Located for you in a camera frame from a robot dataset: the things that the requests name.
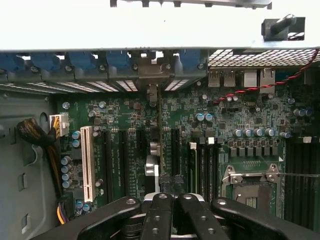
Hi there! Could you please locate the thin socket locking lever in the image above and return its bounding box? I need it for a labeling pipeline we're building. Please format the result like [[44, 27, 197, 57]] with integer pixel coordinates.
[[259, 155, 320, 179]]

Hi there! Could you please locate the open grey PC case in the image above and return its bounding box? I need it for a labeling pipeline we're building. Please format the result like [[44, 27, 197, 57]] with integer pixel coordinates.
[[0, 0, 320, 240]]

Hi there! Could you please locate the white power connector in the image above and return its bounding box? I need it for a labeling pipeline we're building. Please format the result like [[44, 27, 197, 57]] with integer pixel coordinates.
[[48, 114, 70, 138]]

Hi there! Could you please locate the CPU socket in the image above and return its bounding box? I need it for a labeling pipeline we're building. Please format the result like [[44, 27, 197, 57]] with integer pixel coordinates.
[[221, 163, 286, 220]]

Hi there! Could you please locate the silver USB port block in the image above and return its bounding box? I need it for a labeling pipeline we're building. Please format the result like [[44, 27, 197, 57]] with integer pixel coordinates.
[[207, 69, 237, 88]]

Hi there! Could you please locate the silver network port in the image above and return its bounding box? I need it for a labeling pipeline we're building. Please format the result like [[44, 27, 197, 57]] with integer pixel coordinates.
[[259, 67, 276, 95]]

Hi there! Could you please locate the silver rear port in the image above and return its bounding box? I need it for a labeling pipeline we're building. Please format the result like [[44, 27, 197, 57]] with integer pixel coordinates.
[[242, 69, 258, 88]]

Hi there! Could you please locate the sleeved yellow black wire bundle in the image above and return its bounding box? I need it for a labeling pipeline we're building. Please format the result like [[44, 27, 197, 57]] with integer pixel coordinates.
[[16, 117, 70, 226]]

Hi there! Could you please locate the black expansion slot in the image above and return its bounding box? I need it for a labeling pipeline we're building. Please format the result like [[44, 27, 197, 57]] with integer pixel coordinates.
[[102, 129, 114, 203], [170, 128, 181, 176]]

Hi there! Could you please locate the black bracket with silver pin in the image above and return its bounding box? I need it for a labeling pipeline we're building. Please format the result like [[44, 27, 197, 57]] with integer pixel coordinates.
[[261, 13, 306, 42]]

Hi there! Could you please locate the blue slot clip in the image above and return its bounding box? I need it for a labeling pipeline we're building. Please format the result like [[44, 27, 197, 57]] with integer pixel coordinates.
[[178, 49, 201, 71], [68, 51, 97, 71], [31, 52, 60, 72], [106, 51, 131, 73], [0, 53, 26, 73]]

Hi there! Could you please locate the red black twisted wire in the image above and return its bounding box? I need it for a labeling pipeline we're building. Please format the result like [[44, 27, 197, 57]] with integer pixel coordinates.
[[212, 48, 320, 105]]

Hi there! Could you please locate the green motherboard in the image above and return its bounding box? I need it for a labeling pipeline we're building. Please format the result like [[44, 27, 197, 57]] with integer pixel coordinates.
[[53, 91, 320, 226]]

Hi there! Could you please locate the white expansion slot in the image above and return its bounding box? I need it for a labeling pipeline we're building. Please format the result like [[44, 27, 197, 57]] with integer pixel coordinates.
[[79, 125, 96, 204]]

